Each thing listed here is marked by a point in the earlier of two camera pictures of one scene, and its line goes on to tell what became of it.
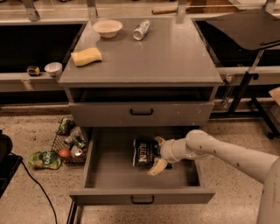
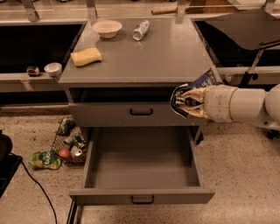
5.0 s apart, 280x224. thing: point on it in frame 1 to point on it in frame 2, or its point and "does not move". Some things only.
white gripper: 167,150 to 219,103
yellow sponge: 84,56 does not move
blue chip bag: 145,151 to 203,81
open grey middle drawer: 109,177 does not move
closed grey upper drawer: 143,114 does not move
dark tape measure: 33,71 does not move
